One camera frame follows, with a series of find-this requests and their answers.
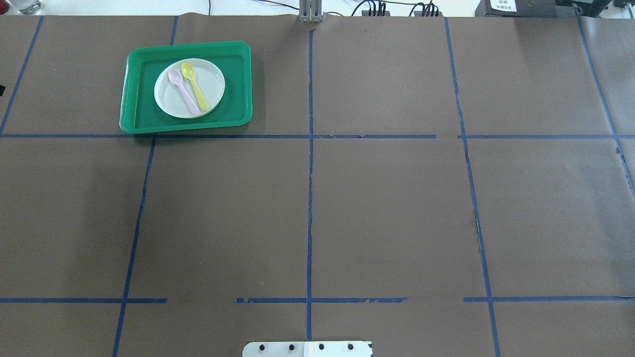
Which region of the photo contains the grey metal bracket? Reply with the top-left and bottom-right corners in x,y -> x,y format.
299,0 -> 324,23

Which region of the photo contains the white round plate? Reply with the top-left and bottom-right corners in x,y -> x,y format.
154,58 -> 225,119

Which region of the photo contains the white metal mounting plate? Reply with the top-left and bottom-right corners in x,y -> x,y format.
242,341 -> 374,357

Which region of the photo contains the green plastic tray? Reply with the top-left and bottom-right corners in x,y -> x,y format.
119,41 -> 253,135

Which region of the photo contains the yellow plastic spoon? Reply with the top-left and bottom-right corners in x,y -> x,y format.
181,61 -> 209,112

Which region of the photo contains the left black cable connector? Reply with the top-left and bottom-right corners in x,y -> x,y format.
359,0 -> 389,17

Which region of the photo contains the right black cable connector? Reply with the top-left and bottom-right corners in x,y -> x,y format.
409,1 -> 443,17

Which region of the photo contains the black box with label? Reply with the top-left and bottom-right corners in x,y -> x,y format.
474,0 -> 581,18

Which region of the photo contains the clear glass cup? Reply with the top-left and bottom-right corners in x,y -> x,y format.
8,0 -> 42,14

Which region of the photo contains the long vertical blue tape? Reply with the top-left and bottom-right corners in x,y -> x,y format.
306,30 -> 315,341

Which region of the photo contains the brown paper table mat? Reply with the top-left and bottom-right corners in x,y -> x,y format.
1,14 -> 634,357

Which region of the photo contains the pink plastic spoon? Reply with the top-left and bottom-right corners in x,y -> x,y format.
168,68 -> 200,116

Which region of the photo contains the long horizontal blue tape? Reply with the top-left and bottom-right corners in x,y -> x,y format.
1,133 -> 635,140

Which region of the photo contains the black cable connector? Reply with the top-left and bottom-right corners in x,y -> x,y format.
409,1 -> 443,17
359,0 -> 389,17

